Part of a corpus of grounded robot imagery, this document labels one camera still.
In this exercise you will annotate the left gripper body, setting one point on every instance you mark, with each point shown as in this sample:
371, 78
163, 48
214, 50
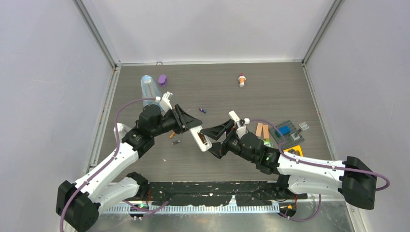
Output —
178, 123

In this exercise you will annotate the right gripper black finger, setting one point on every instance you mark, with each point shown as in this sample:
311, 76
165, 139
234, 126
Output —
217, 131
218, 149

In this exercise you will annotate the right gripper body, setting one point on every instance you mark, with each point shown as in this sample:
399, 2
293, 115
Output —
232, 142

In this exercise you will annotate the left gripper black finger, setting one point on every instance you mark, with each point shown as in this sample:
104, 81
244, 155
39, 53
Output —
185, 117
185, 126

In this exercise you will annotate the white remote control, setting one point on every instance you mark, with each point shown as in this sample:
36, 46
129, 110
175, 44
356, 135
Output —
203, 147

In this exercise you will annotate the black AAA battery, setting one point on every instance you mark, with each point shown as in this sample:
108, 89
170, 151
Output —
202, 137
175, 142

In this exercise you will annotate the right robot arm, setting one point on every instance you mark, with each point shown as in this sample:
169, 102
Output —
350, 179

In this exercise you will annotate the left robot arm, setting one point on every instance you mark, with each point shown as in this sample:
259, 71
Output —
79, 203

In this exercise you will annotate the left wooden block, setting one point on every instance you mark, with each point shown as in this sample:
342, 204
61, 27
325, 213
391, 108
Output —
259, 129

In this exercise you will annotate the wooden block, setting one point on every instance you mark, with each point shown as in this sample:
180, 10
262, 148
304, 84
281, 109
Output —
265, 132
259, 129

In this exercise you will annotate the green toy with eyes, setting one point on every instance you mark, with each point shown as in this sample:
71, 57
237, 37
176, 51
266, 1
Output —
267, 143

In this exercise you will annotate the right wooden block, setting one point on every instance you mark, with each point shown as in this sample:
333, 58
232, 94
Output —
265, 132

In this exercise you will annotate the blue metronome in plastic wrap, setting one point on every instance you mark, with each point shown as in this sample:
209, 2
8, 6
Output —
150, 90

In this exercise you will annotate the purple plastic cap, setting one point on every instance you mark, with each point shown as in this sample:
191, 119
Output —
162, 80

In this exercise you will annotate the blue lego brick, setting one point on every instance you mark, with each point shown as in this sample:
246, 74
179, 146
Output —
284, 130

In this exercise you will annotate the grey lego baseplate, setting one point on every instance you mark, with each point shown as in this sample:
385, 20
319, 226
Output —
286, 135

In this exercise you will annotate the white trapezoid block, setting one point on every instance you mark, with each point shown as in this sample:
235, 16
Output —
120, 130

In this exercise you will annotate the small toy figurine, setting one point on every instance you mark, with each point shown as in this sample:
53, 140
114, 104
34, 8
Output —
241, 80

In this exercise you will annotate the small grey lego piece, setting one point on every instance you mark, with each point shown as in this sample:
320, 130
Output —
297, 134

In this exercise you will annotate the yellow triangular tool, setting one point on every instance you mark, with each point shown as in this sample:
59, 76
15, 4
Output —
296, 150

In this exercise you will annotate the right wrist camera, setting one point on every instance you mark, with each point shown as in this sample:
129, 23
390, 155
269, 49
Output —
241, 127

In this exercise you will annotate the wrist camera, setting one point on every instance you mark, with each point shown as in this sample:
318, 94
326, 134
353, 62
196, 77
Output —
241, 127
164, 101

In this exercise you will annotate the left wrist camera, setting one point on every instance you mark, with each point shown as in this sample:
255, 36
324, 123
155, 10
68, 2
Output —
164, 101

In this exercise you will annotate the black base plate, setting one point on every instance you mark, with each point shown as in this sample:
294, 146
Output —
216, 193

